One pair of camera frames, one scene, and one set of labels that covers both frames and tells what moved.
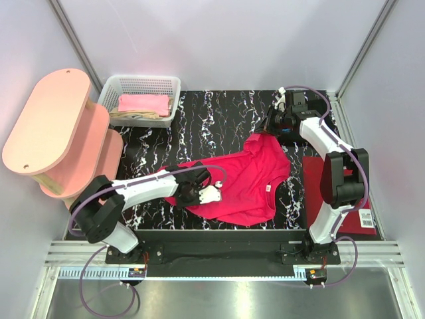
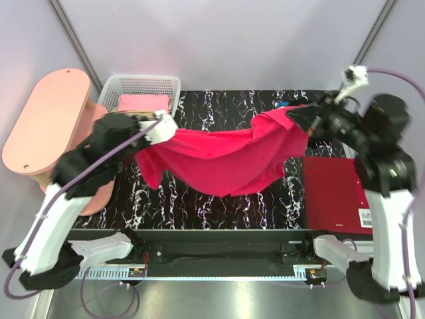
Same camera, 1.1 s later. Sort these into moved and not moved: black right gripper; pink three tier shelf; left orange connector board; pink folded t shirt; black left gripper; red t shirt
Moved: black right gripper; black left gripper; red t shirt
Not moved: pink three tier shelf; left orange connector board; pink folded t shirt
